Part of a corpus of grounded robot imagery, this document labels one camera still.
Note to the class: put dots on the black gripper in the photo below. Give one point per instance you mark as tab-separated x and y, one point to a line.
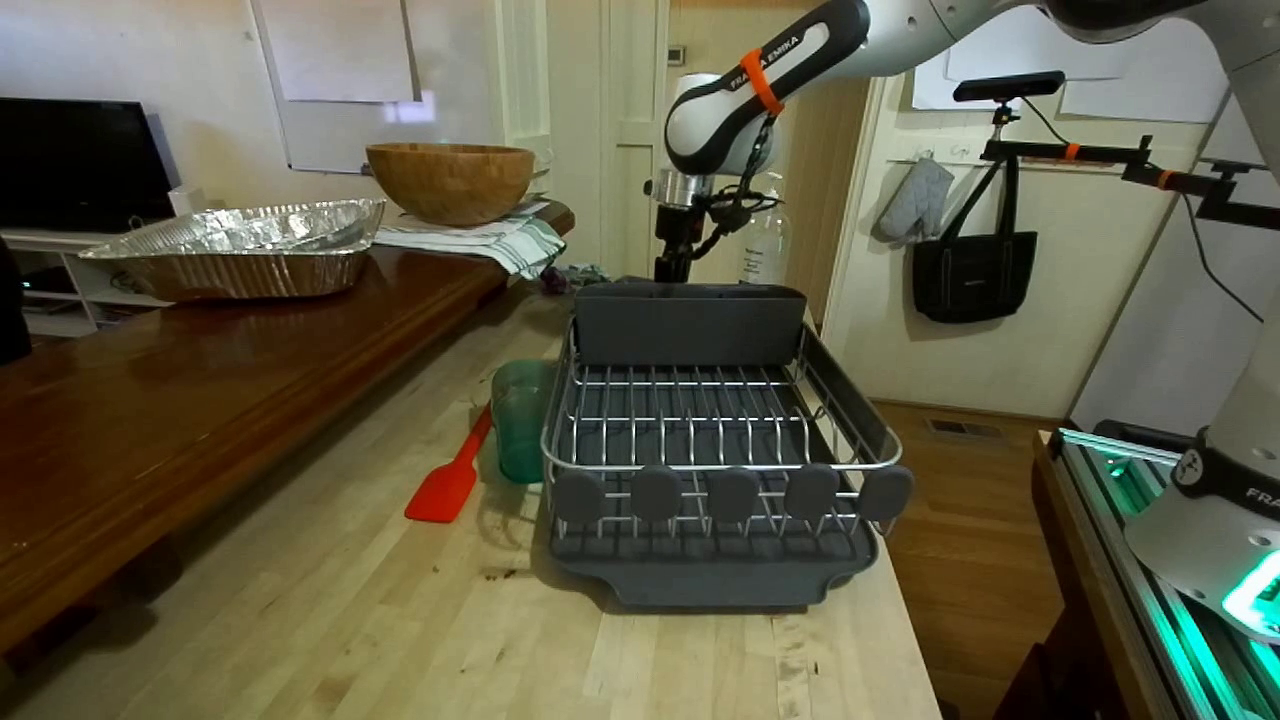
681	221

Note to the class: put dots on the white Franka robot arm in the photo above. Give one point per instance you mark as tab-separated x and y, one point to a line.
801	52

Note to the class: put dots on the red silicone spatula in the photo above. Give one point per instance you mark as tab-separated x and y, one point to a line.
442	494

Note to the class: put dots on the wall light switch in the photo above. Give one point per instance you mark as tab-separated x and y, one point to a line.
678	52

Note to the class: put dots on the grey dish rack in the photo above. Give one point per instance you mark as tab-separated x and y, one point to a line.
692	326

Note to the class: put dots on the black monitor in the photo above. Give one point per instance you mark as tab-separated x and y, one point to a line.
81	167

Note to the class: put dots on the grey oven mitt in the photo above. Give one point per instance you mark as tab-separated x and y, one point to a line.
912	203

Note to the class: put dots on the white shelf unit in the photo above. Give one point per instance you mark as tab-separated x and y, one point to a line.
52	311

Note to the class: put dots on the clear soap dispenser bottle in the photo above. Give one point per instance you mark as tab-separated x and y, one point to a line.
767	254

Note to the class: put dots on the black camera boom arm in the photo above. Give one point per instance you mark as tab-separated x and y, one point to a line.
1106	159

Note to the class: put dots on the striped kitchen towel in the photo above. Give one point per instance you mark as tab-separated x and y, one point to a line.
494	244

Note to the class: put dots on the green plastic cup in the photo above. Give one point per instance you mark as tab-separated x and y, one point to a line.
520	427

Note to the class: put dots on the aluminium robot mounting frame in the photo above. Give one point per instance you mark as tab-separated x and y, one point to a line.
1132	587

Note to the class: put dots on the leaning white board panel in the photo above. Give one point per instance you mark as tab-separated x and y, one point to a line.
1173	332

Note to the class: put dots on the aluminium foil tray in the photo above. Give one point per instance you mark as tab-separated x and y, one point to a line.
240	254

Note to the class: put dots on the white panelled door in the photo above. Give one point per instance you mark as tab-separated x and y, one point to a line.
626	134

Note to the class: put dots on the dark wooden table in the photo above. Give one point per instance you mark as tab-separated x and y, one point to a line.
201	403

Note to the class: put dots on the black tote bag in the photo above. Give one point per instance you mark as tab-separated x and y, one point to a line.
972	274

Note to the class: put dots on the brown wooden bowl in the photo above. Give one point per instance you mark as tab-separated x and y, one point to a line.
450	185

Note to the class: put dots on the black stereo camera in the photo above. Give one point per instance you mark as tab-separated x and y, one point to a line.
1008	85

